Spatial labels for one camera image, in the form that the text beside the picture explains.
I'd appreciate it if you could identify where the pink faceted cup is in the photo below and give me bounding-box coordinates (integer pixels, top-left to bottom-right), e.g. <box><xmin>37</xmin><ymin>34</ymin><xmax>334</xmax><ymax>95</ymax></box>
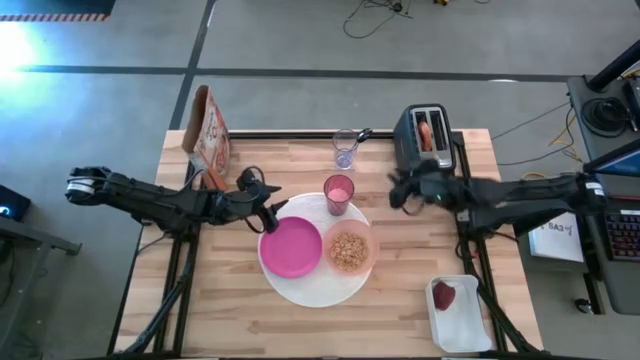
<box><xmin>323</xmin><ymin>174</ymin><xmax>356</xmax><ymax>217</ymax></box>

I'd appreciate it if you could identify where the white rectangular tray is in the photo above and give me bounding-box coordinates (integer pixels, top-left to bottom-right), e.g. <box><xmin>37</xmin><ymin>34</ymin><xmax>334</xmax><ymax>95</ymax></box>
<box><xmin>424</xmin><ymin>274</ymin><xmax>494</xmax><ymax>354</ymax></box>

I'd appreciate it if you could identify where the grey metal stand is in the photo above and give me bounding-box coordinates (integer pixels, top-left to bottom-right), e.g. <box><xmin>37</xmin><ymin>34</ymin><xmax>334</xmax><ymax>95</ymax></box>
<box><xmin>0</xmin><ymin>214</ymin><xmax>84</xmax><ymax>351</ymax></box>

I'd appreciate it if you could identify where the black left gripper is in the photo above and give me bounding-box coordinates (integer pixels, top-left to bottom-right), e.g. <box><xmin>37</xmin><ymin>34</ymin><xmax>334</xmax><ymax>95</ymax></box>
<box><xmin>212</xmin><ymin>184</ymin><xmax>290</xmax><ymax>235</ymax></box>

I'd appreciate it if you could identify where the clear glass tumbler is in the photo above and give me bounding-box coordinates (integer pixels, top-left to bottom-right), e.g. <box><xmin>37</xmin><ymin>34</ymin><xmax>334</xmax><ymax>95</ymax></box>
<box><xmin>332</xmin><ymin>128</ymin><xmax>360</xmax><ymax>171</ymax></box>

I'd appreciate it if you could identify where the dark laptop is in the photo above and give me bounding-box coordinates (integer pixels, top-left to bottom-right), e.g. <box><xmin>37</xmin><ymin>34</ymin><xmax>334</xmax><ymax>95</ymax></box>
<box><xmin>582</xmin><ymin>137</ymin><xmax>640</xmax><ymax>179</ymax></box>

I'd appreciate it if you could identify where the dark red food piece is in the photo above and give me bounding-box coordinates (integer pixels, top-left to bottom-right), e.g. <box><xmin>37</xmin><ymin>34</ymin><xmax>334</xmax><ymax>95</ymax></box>
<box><xmin>432</xmin><ymin>280</ymin><xmax>457</xmax><ymax>312</ymax></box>

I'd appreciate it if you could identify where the cereal rings heap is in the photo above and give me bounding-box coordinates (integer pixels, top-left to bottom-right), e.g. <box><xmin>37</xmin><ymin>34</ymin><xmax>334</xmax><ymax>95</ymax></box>
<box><xmin>329</xmin><ymin>232</ymin><xmax>370</xmax><ymax>273</ymax></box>

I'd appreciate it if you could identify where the white round woven placemat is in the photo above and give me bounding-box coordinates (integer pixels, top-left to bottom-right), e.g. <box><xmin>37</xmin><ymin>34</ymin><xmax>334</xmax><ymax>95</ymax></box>
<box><xmin>257</xmin><ymin>192</ymin><xmax>375</xmax><ymax>309</ymax></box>

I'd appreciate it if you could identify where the orange toast slice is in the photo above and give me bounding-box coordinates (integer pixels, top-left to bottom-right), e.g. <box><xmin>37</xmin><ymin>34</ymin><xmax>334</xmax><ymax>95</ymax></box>
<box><xmin>418</xmin><ymin>121</ymin><xmax>433</xmax><ymax>152</ymax></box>

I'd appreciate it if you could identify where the pumpkin cereal box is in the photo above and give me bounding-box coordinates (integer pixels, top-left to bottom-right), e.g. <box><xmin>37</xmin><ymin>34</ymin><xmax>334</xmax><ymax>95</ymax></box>
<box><xmin>181</xmin><ymin>84</ymin><xmax>232</xmax><ymax>192</ymax></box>

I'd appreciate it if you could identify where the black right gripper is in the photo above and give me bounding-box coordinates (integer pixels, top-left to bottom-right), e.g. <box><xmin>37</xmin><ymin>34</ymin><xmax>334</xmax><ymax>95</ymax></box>
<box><xmin>389</xmin><ymin>169</ymin><xmax>459</xmax><ymax>210</ymax></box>

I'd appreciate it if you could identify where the black floor cable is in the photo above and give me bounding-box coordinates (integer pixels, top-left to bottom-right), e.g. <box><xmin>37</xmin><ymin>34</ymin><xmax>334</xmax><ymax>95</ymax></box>
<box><xmin>342</xmin><ymin>0</ymin><xmax>415</xmax><ymax>40</ymax></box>

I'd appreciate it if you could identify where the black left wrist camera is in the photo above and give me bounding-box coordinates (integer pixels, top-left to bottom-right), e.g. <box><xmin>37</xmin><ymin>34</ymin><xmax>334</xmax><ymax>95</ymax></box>
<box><xmin>236</xmin><ymin>167</ymin><xmax>268</xmax><ymax>194</ymax></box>

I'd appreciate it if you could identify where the black toaster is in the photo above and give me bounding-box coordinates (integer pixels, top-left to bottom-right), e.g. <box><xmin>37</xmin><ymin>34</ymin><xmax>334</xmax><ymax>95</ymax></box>
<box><xmin>393</xmin><ymin>103</ymin><xmax>457</xmax><ymax>174</ymax></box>

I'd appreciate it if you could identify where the yellow cable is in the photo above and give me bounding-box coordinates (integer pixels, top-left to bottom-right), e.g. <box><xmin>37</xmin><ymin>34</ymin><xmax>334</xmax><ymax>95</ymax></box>
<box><xmin>522</xmin><ymin>107</ymin><xmax>584</xmax><ymax>181</ymax></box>

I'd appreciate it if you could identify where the pale pink bowl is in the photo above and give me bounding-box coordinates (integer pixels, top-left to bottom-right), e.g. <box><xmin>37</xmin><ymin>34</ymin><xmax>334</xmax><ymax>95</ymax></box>
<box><xmin>322</xmin><ymin>219</ymin><xmax>380</xmax><ymax>276</ymax></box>

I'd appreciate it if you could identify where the grey desk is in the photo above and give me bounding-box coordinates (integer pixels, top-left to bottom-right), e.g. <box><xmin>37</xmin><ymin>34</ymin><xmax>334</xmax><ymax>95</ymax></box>
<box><xmin>567</xmin><ymin>74</ymin><xmax>640</xmax><ymax>316</ymax></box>

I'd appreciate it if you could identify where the black keyboard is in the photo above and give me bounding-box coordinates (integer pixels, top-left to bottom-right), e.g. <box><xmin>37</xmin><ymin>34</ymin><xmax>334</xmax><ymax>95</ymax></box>
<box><xmin>603</xmin><ymin>209</ymin><xmax>640</xmax><ymax>262</ymax></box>

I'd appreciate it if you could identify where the pink plastic plate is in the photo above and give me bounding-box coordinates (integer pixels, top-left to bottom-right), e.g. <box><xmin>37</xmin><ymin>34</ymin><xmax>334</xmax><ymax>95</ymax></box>
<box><xmin>259</xmin><ymin>216</ymin><xmax>324</xmax><ymax>280</ymax></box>

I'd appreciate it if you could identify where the black pole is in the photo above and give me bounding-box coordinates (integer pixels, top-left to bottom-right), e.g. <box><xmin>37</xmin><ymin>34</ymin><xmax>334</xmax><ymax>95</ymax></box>
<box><xmin>587</xmin><ymin>39</ymin><xmax>640</xmax><ymax>94</ymax></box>

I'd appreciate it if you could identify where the white paper sheet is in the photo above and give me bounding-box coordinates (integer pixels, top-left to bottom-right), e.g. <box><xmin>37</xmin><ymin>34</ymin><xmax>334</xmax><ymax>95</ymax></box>
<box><xmin>528</xmin><ymin>212</ymin><xmax>585</xmax><ymax>264</ymax></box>

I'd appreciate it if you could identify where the black coiled cable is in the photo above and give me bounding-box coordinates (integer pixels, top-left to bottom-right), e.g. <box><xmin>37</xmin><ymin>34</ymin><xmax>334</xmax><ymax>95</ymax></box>
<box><xmin>581</xmin><ymin>97</ymin><xmax>632</xmax><ymax>137</ymax></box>

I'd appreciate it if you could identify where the black computer tower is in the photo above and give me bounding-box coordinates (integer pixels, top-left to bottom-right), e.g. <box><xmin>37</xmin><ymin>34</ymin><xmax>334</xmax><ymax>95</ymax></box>
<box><xmin>0</xmin><ymin>184</ymin><xmax>32</xmax><ymax>224</ymax></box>

